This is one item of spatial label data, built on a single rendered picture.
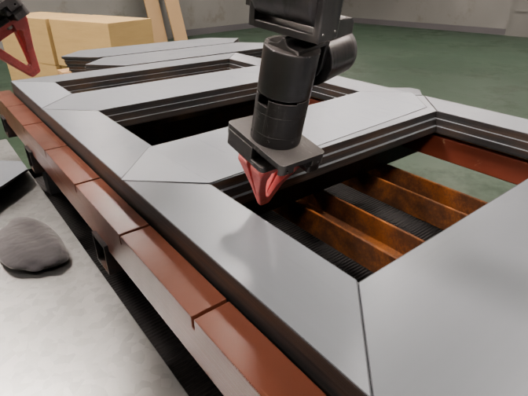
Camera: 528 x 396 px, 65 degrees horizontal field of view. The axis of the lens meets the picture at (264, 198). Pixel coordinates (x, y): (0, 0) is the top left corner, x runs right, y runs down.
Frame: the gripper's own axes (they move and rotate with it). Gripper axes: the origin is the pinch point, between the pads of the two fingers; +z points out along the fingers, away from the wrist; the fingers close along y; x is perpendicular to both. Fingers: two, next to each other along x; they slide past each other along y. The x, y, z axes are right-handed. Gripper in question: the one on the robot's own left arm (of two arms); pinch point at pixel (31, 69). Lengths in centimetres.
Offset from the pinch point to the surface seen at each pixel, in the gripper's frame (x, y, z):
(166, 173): -2.0, -15.5, 16.7
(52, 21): -93, 274, 69
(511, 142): -50, -47, 43
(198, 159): -7.8, -14.6, 19.7
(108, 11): -304, 656, 206
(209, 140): -13.8, -9.4, 22.8
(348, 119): -37, -21, 35
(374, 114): -43, -23, 38
